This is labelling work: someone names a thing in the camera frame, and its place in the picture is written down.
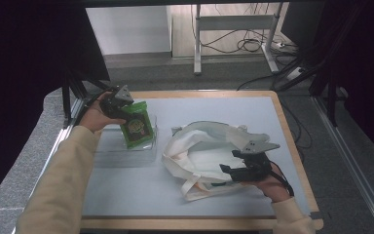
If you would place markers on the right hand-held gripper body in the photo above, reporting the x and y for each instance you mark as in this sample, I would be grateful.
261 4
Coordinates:
254 162

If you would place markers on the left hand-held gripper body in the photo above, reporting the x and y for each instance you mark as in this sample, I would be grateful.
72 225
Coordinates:
115 102

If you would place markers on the green snack packet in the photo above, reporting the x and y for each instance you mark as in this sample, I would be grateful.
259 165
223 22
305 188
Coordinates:
138 130

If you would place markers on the white canvas tote bag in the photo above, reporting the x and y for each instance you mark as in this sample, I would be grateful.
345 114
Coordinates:
207 159

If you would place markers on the clear plastic container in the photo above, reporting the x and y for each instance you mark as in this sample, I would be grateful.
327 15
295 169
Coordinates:
126 157

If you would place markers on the person's left hand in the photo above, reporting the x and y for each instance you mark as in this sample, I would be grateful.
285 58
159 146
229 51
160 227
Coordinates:
94 117

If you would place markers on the person's right hand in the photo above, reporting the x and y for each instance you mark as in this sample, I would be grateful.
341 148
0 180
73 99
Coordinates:
274 188

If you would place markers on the black metal stand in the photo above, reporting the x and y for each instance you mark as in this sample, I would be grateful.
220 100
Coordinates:
66 104
331 104

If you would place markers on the white panel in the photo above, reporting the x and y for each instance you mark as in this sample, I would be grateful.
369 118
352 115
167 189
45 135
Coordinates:
126 29

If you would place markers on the black corner clip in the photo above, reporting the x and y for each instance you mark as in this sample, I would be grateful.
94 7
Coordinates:
316 216

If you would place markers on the white power strip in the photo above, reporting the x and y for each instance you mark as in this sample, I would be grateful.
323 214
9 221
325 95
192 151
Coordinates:
294 73

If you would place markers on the dark curtain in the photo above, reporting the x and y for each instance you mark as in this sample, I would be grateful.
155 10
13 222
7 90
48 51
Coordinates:
19 81
370 65

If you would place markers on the aluminium rail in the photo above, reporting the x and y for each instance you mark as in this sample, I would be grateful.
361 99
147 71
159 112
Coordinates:
354 169
63 136

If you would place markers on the white metal desk frame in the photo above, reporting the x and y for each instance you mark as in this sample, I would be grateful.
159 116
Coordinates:
197 48

